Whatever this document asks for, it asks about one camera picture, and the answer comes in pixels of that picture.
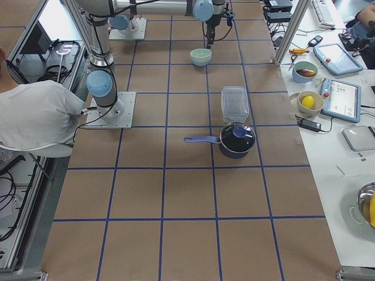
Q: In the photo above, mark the white keyboard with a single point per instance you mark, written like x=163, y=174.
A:
x=322, y=14

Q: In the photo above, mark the grey digital scale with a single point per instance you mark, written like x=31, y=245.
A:
x=359, y=138

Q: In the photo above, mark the person in white shirt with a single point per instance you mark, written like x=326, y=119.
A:
x=37, y=115

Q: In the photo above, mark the scissors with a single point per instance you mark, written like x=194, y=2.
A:
x=293, y=59

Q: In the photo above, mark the beige bowl with lemon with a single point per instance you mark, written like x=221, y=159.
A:
x=304, y=112

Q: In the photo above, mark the clear plastic food container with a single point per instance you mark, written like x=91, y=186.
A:
x=234, y=104

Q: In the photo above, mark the orange handled tool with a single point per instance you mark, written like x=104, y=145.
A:
x=298, y=51

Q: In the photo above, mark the blue bowl with fruit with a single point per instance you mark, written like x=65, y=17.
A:
x=304, y=72

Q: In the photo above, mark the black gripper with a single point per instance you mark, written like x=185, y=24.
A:
x=210, y=26

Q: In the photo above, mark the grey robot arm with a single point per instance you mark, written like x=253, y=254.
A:
x=91, y=20

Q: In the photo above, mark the steel bowl with banana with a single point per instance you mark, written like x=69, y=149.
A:
x=362, y=213

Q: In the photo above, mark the dark blue saucepan with lid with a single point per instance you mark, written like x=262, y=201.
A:
x=235, y=140

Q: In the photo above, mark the blue teach pendant tablet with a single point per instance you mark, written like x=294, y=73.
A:
x=336, y=59

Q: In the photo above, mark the black power adapter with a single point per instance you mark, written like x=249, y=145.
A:
x=309, y=125

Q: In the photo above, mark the aluminium frame post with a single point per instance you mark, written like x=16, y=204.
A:
x=297, y=16

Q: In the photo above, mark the green bowl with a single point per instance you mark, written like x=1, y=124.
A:
x=201, y=56

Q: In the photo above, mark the yellow lemon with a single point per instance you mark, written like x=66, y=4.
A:
x=308, y=101

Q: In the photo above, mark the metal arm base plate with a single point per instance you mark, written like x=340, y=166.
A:
x=119, y=116

